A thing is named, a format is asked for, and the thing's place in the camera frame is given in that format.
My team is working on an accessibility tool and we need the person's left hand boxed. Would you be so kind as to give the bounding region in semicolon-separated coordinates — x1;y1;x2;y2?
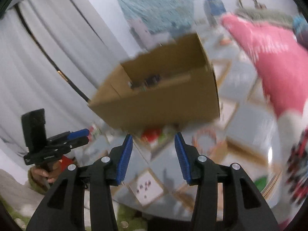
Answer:
30;161;62;184

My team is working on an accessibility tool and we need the fruit pattern tablecloth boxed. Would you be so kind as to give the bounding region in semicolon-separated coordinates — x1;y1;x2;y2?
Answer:
75;26;282;221

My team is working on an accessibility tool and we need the white curtain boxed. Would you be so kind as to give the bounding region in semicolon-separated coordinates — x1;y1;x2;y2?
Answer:
0;0;128;186

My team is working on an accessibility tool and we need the brown cardboard box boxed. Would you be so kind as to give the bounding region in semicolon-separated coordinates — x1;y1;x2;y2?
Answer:
89;33;220;130

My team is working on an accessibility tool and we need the teal floral garment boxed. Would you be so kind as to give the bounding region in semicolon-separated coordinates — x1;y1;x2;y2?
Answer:
117;0;195;34

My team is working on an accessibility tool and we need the pink floral blanket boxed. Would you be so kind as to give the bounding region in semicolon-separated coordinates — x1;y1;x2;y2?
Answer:
221;13;307;205

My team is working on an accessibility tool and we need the blue water jug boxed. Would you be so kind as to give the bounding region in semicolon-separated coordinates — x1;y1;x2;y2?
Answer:
204;0;227;27

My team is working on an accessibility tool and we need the blue patterned blanket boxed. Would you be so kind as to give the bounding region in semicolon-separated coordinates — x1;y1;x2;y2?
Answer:
293;15;308;49

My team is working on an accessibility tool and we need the pink beaded bracelet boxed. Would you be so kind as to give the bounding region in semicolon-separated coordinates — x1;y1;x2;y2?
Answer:
191;127;218;157

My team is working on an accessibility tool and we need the grey handbag with handle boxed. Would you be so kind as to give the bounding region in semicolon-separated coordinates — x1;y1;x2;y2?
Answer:
234;0;293;29

